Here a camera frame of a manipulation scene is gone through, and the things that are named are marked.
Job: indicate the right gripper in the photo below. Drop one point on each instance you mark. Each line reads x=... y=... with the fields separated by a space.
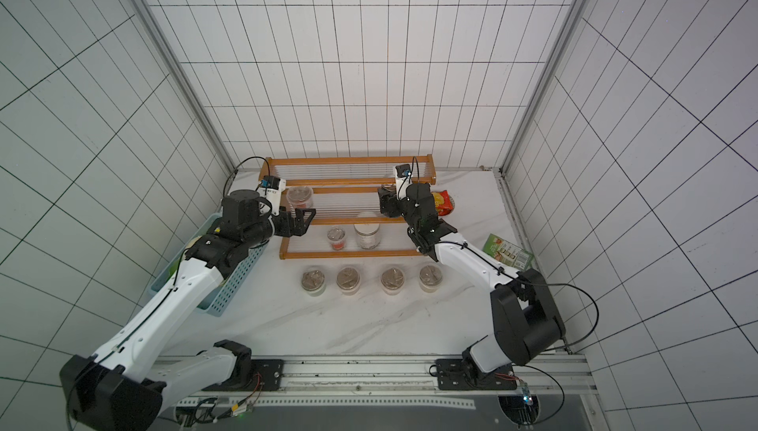
x=391 y=202

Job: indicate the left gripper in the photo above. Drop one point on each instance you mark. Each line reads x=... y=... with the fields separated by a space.
x=300 y=227

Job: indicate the green label seed jar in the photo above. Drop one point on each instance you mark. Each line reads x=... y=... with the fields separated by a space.
x=313 y=282

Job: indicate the orange-red label seed jar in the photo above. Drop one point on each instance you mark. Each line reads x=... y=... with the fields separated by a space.
x=349 y=280

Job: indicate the red label seed jar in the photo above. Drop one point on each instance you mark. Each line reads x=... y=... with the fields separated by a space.
x=393 y=280

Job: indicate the yellow label seed jar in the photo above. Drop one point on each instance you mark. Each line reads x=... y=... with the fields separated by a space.
x=430 y=278

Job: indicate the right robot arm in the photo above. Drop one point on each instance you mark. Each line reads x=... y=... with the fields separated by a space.
x=525 y=318

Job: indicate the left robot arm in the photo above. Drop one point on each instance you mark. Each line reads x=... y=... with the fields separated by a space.
x=117 y=387

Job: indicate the small red jar middle shelf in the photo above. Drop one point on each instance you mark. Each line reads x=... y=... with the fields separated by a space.
x=300 y=197

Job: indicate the small red jar shelf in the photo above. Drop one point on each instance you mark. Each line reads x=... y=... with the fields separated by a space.
x=337 y=238
x=300 y=197

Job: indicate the white lidded glass jar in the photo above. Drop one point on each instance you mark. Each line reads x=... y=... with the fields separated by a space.
x=367 y=231

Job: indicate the small red jar bottom shelf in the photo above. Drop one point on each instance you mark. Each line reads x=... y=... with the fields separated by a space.
x=337 y=238

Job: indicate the wooden three-tier shelf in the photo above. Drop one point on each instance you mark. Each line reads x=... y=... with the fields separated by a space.
x=343 y=188

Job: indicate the red snack packets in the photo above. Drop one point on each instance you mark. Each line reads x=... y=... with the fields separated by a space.
x=443 y=202

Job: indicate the blue plastic basket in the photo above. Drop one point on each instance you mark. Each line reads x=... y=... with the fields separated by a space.
x=217 y=301

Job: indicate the green snack packet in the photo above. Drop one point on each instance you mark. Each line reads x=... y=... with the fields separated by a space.
x=508 y=253

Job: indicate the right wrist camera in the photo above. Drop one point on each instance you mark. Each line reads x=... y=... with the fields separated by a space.
x=404 y=175

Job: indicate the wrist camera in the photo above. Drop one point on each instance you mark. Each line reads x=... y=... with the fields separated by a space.
x=404 y=175
x=272 y=187

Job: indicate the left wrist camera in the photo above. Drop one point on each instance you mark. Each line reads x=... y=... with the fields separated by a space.
x=272 y=187

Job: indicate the metal base rail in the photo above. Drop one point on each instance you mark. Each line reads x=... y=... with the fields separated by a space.
x=415 y=380

